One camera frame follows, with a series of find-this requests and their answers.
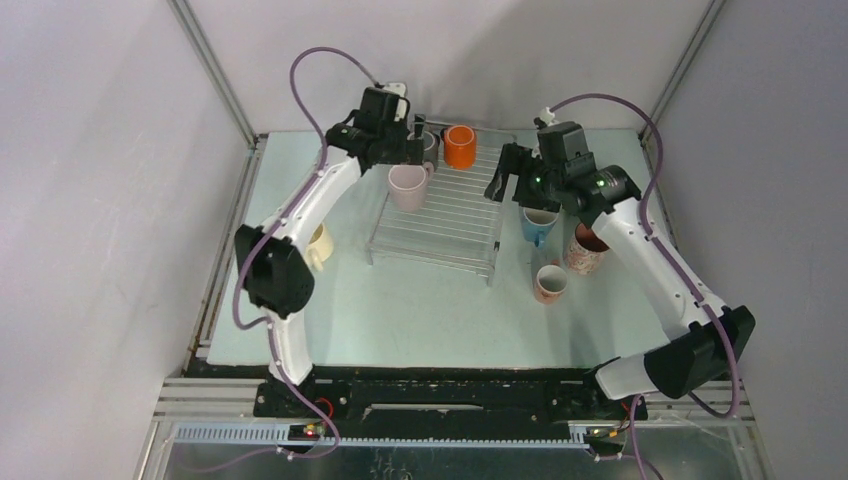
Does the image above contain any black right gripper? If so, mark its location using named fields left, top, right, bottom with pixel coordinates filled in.
left=485, top=144, right=564, bottom=214

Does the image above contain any light blue dotted mug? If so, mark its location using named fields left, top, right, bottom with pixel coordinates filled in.
left=520, top=207, right=559, bottom=248

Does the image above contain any lilac mug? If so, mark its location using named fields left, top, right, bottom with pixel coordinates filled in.
left=387, top=162, right=434, bottom=213

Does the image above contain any small terracotta cup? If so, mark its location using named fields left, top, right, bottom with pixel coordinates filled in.
left=533, top=264, right=568, bottom=305

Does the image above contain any pink ghost pattern mug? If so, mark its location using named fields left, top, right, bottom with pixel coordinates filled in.
left=564, top=223, right=609, bottom=276

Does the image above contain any cream mug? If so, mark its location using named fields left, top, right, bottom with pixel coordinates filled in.
left=305, top=223, right=334, bottom=271

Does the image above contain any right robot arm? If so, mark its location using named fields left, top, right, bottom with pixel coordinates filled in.
left=484, top=122, right=755, bottom=418

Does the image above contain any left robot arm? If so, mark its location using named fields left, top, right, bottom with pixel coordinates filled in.
left=234, top=82, right=423, bottom=417

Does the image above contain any grey mug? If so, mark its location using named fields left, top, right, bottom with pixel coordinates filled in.
left=421, top=130, right=440, bottom=170

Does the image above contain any orange mug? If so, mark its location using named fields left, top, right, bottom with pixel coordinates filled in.
left=442, top=125, right=477, bottom=170

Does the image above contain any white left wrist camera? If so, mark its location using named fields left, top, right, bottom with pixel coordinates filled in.
left=383, top=82, right=408, bottom=98

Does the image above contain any white wire dish rack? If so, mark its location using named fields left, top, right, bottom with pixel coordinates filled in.
left=366, top=120, right=518, bottom=285

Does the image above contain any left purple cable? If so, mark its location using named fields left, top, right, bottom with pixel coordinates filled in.
left=231, top=46, right=382, bottom=462

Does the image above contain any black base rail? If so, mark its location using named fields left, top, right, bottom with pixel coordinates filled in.
left=253, top=366, right=648, bottom=439

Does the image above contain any grey cable duct strip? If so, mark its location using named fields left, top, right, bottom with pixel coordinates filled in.
left=171, top=422, right=589, bottom=449

